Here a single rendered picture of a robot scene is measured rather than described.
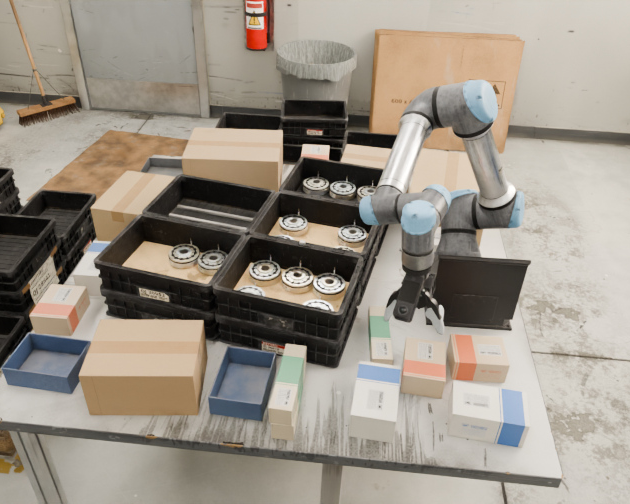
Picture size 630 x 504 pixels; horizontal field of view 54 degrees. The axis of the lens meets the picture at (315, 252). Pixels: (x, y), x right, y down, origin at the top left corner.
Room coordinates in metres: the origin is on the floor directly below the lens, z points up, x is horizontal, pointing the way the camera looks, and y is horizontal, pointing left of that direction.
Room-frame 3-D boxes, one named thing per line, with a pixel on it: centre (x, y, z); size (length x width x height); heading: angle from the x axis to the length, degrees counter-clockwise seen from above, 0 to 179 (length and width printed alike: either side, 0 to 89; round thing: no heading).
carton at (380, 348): (1.42, -0.21, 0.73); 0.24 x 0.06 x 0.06; 0
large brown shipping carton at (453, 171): (2.20, -0.54, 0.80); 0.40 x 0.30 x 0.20; 168
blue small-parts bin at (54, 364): (1.26, 0.77, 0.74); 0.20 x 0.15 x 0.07; 82
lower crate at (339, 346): (1.49, 0.07, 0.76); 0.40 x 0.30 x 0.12; 75
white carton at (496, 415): (1.12, -0.49, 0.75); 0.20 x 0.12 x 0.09; 80
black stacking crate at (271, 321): (1.49, 0.07, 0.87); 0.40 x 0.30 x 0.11; 75
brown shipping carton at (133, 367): (1.22, 0.46, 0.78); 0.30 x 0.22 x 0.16; 92
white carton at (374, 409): (1.15, -0.18, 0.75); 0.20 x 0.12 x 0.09; 171
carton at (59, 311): (1.49, 0.82, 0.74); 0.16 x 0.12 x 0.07; 176
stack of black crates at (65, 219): (2.46, 1.27, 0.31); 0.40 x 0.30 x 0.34; 175
